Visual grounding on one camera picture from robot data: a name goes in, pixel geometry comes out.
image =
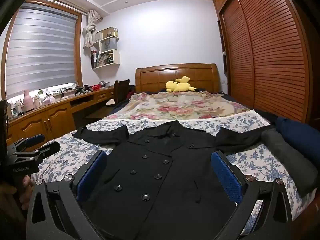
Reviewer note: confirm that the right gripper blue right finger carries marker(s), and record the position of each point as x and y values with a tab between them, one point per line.
274	220

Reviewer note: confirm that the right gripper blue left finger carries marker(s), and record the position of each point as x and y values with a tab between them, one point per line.
55	210

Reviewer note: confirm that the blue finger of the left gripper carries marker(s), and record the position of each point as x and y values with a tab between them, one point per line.
32	139
44	151

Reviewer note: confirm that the black double-breasted coat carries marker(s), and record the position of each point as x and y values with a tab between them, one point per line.
159	183

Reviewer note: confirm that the person's left hand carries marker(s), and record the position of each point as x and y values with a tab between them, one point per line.
13	199

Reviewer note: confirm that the blue floral bed sheet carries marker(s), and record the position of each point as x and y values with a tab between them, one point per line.
257	160

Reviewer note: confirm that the long wooden desk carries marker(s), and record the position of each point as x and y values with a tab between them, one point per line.
55	120

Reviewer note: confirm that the pink vase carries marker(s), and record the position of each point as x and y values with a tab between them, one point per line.
27	101

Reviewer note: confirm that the grey rolled cloth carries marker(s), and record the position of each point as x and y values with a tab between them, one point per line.
301	170

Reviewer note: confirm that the black small tripod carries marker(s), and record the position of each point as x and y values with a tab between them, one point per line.
83	90

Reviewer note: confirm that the red basket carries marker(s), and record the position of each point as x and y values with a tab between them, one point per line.
96	87

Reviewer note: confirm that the grey zebra window blind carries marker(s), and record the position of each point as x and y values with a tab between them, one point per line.
41	49

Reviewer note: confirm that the navy blue rolled cloth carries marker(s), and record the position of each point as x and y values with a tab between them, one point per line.
302	137

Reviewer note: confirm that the dark wooden chair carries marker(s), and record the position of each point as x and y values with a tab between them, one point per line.
120	92

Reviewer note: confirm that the red floral blanket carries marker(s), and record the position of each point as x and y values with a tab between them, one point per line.
178	105

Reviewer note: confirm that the tied cream curtain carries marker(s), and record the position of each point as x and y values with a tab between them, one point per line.
92	18

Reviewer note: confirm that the yellow plush toy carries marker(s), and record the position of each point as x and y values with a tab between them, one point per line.
179	85

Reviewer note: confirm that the wooden headboard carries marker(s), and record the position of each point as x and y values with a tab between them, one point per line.
153	79

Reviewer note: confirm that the wooden louvered wardrobe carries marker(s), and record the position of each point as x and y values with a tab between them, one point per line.
269	62

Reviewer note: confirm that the white wall shelf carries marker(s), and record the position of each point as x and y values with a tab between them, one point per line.
105	52

